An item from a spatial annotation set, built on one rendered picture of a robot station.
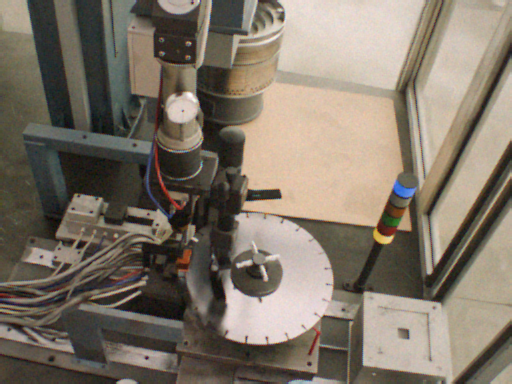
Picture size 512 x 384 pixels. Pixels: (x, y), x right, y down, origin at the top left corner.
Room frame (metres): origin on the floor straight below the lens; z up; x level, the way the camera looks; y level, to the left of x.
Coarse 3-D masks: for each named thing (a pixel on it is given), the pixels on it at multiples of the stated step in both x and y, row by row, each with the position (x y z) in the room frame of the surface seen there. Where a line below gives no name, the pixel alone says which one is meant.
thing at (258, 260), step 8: (256, 248) 0.68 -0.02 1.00; (256, 256) 0.65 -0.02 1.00; (264, 256) 0.66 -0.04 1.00; (272, 256) 0.66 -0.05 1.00; (280, 256) 0.67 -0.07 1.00; (240, 264) 0.63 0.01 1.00; (248, 264) 0.64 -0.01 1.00; (256, 264) 0.64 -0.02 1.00; (264, 264) 0.64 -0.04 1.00; (264, 272) 0.62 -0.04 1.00; (264, 280) 0.60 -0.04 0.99
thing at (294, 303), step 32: (256, 224) 0.78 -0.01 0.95; (288, 224) 0.79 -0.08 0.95; (192, 256) 0.67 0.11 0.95; (288, 256) 0.70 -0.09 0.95; (320, 256) 0.72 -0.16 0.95; (192, 288) 0.59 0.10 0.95; (224, 288) 0.60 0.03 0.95; (288, 288) 0.62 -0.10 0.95; (320, 288) 0.63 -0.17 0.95; (224, 320) 0.53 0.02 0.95; (256, 320) 0.54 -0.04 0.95; (288, 320) 0.55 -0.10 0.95
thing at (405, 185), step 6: (402, 174) 0.80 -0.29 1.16; (408, 174) 0.80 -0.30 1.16; (396, 180) 0.78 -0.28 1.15; (402, 180) 0.78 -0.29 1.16; (408, 180) 0.78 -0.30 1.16; (414, 180) 0.79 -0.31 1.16; (396, 186) 0.78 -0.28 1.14; (402, 186) 0.77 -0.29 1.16; (408, 186) 0.77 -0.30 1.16; (414, 186) 0.77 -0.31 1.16; (396, 192) 0.77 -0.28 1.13; (402, 192) 0.76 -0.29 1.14; (408, 192) 0.76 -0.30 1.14
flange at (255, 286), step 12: (252, 252) 0.69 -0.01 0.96; (264, 252) 0.70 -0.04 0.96; (276, 264) 0.67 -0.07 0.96; (240, 276) 0.63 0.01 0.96; (252, 276) 0.63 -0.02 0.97; (276, 276) 0.64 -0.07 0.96; (240, 288) 0.60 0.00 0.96; (252, 288) 0.60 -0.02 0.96; (264, 288) 0.61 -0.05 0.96; (276, 288) 0.62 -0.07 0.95
